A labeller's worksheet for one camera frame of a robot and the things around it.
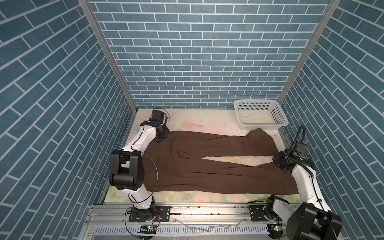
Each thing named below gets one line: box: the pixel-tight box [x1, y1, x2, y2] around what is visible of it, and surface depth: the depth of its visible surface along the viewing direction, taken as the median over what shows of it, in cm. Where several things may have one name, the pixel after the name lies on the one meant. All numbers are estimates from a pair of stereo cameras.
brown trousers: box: [142, 128, 299, 195], surface depth 93 cm
